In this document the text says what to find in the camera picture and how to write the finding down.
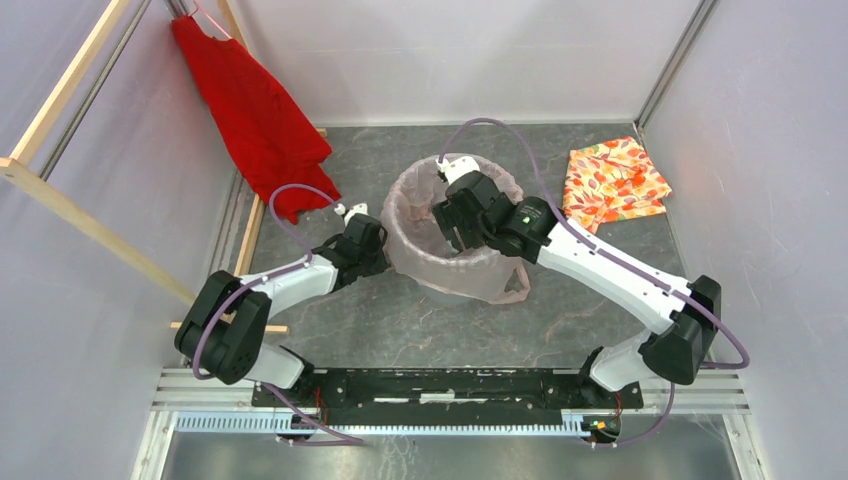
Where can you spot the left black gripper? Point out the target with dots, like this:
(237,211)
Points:
(380,265)

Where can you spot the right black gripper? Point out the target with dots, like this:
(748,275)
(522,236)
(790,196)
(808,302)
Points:
(448,218)

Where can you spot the pink translucent trash bag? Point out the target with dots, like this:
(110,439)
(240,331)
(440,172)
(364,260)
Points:
(416,247)

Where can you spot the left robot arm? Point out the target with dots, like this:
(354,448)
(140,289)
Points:
(223,333)

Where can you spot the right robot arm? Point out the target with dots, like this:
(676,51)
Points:
(678,315)

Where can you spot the red cloth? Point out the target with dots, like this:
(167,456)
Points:
(270,140)

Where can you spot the orange floral cloth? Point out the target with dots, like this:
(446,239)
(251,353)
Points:
(612,181)

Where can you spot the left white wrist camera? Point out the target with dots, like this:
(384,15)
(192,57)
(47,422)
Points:
(347,213)

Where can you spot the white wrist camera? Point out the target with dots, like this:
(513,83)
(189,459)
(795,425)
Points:
(347,213)
(450,170)

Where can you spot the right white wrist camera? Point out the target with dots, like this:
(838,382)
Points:
(450,170)

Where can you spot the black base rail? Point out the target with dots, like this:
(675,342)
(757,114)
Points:
(451,402)

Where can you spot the metal corner post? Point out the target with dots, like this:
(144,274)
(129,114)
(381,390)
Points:
(691,32)

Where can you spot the wooden frame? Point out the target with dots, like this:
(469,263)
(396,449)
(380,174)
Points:
(146,161)

